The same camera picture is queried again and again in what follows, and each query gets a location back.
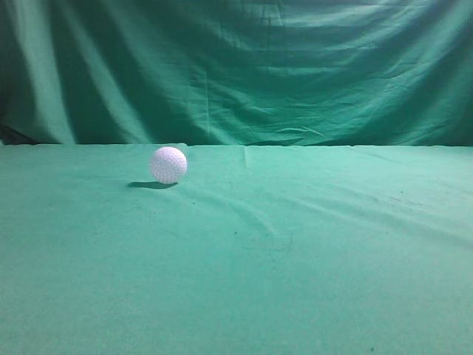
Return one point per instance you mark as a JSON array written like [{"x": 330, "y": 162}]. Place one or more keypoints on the green backdrop curtain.
[{"x": 305, "y": 73}]

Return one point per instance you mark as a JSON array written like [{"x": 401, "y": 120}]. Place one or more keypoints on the green table cloth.
[{"x": 259, "y": 250}]

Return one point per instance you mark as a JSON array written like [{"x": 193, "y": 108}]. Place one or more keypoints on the white dimpled golf ball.
[{"x": 168, "y": 165}]

